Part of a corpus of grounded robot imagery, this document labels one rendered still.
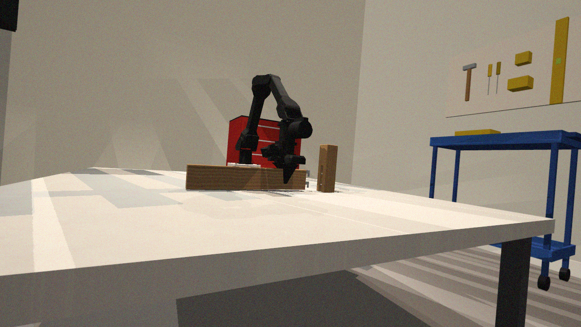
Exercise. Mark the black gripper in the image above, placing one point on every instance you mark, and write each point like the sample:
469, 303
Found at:
288, 161

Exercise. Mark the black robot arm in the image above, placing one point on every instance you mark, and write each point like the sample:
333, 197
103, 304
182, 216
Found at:
292, 126

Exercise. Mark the wooden bed post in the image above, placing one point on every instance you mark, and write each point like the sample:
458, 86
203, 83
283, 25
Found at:
327, 168

